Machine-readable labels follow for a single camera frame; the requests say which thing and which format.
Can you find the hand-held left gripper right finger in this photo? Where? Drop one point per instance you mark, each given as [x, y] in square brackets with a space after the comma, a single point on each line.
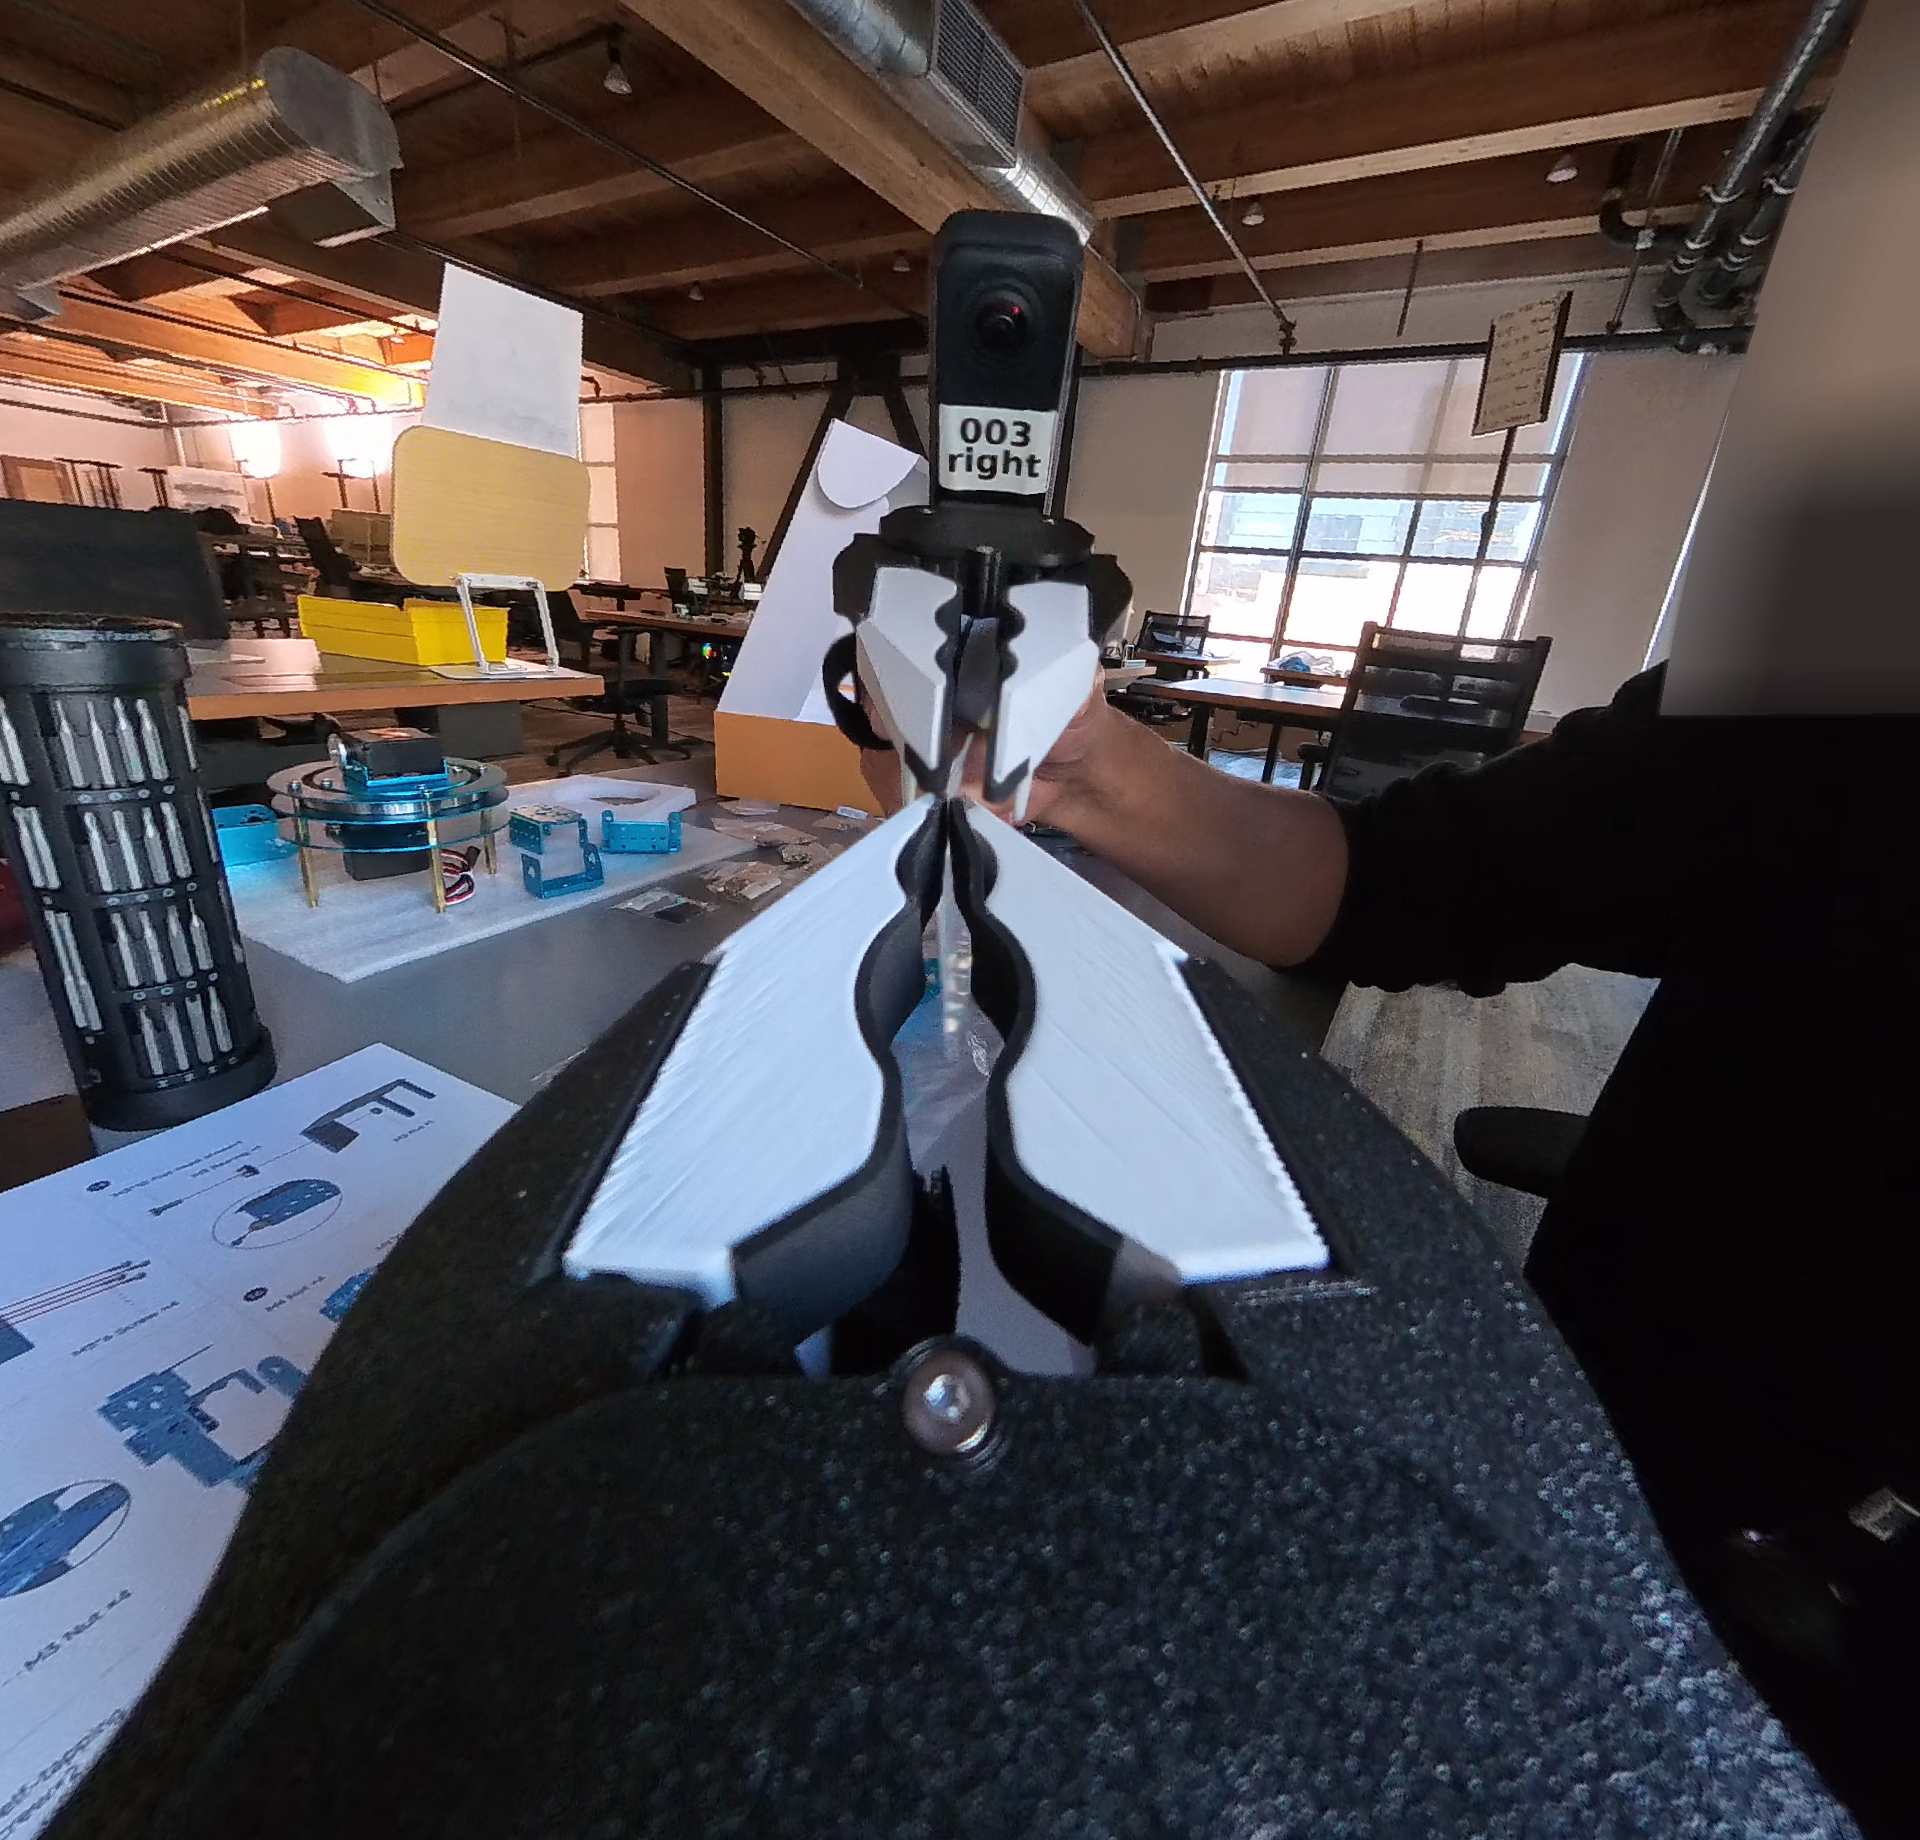
[1155, 1120]

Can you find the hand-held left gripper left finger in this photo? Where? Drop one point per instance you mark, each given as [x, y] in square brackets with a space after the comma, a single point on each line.
[720, 1120]

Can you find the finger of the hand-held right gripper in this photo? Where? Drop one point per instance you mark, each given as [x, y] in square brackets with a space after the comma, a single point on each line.
[1050, 671]
[907, 671]

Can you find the clear plastic parts bag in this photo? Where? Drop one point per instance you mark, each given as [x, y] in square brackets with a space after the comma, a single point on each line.
[948, 971]

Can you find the person's right forearm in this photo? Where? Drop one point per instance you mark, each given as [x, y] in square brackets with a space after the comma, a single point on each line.
[1245, 851]

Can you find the grey desk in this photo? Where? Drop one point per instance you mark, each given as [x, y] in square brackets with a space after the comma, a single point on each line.
[585, 986]

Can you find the wood-edged neighbour desk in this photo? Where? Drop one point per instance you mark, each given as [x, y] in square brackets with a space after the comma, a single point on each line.
[390, 686]

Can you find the person's right hand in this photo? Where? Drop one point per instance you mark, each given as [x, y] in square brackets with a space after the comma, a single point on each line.
[1102, 761]

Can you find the white and orange box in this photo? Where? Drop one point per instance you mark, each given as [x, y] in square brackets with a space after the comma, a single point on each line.
[781, 761]

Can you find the grey office table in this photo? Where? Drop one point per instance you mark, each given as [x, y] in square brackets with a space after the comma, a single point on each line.
[1245, 700]

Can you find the small parts bag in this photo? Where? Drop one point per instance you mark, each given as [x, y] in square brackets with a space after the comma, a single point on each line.
[746, 825]
[746, 880]
[661, 909]

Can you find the large grid window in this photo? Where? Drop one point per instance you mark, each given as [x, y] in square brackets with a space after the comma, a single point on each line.
[1351, 521]

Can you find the white foam sheet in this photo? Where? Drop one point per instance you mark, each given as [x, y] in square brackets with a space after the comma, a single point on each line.
[390, 933]

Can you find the round acrylic turntable base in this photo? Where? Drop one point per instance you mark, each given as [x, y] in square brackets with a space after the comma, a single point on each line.
[381, 805]

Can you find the white paper sheet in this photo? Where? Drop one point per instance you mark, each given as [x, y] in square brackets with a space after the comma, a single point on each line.
[501, 355]

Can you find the hanging paper sign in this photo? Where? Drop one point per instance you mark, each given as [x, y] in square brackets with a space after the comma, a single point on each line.
[1521, 363]

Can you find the yellow plastic bins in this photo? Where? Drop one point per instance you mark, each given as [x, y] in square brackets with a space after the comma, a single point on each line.
[376, 629]

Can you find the blue metal plate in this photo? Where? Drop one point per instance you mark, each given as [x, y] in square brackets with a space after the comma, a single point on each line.
[256, 836]

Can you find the robot kit instruction manual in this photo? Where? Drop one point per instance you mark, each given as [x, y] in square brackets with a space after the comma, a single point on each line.
[151, 1271]

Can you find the black screwdriver bit holder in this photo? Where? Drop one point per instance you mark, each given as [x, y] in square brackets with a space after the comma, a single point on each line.
[136, 895]

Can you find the person's torso and legs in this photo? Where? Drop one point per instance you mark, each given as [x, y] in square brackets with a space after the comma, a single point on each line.
[1771, 1271]

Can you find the black ceiling pipes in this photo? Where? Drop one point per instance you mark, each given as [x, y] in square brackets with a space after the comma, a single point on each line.
[1741, 146]

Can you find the black monitor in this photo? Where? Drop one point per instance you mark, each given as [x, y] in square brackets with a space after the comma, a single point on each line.
[106, 566]

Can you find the silver duct with vent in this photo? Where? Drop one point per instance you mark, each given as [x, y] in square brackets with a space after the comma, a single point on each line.
[931, 57]

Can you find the blue metal u bracket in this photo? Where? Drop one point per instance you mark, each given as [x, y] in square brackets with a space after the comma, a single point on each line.
[555, 851]

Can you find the silver ventilation duct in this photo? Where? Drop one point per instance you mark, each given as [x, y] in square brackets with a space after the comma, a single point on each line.
[180, 176]

